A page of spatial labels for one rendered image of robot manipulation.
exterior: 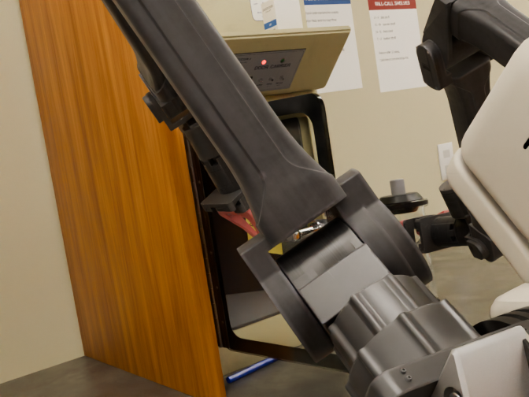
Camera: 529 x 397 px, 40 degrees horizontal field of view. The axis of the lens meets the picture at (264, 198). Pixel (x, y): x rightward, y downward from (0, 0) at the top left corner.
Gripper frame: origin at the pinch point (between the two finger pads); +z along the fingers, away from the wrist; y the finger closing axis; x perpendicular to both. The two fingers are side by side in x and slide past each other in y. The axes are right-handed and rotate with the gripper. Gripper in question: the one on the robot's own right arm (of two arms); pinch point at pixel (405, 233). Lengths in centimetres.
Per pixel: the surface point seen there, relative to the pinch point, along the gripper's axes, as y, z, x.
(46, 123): 52, 42, -33
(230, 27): 30, 4, -42
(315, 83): 15.0, 2.0, -31.2
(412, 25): -68, 49, -55
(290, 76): 22.4, 0.0, -32.4
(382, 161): -49, 51, -16
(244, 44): 35, -6, -37
